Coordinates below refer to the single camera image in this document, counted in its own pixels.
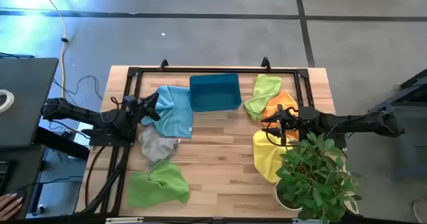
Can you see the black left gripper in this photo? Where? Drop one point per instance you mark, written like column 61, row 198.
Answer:
column 140, row 112

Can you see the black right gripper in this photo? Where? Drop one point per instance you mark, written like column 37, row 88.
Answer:
column 292, row 120

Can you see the blue microfiber towel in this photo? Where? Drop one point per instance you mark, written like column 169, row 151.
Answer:
column 173, row 114

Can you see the lime green microfiber towel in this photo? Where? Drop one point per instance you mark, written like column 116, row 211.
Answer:
column 263, row 90

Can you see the grey microfiber towel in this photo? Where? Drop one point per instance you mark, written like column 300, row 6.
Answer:
column 155, row 147

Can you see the teal plastic bin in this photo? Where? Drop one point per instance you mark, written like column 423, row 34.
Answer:
column 215, row 92

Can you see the dark green microfiber towel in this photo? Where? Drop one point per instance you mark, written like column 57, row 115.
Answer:
column 156, row 187

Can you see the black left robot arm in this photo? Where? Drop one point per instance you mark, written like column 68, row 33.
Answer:
column 86, row 115

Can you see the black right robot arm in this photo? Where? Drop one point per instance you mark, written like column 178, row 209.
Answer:
column 360, row 122

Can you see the orange microfiber towel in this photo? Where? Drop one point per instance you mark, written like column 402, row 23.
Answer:
column 285, row 100

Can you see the yellow microfiber towel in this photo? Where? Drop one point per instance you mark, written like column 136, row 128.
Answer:
column 267, row 157

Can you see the green potted plant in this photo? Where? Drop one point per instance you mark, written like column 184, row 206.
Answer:
column 313, row 180

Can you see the white power box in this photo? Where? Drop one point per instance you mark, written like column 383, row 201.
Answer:
column 78, row 135

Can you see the blue-grey metal cart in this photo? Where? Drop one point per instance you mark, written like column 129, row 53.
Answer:
column 398, row 154

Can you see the white tape roll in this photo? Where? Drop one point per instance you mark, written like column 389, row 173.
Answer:
column 10, row 100

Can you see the black desk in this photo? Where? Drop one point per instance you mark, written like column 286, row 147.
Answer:
column 23, row 170

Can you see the black keyboard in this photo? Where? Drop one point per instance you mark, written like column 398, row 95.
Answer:
column 5, row 177

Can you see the person's hand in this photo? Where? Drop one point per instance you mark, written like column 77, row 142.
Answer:
column 10, row 205

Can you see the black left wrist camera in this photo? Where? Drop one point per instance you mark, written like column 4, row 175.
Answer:
column 130, row 101

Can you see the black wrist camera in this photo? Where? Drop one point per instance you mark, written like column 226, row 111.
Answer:
column 130, row 101
column 309, row 118

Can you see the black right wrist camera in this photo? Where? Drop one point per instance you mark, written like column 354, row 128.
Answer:
column 309, row 118

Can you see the black frame clamp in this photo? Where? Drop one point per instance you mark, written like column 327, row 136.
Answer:
column 164, row 64
column 266, row 63

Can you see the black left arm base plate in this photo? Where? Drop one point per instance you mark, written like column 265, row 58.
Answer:
column 106, row 143

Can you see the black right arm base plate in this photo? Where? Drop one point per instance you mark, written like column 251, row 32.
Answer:
column 340, row 140

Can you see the black aluminium table frame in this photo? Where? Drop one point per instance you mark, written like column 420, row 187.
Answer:
column 217, row 70

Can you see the silver bracket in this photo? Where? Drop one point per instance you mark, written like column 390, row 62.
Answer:
column 305, row 221
column 123, row 220

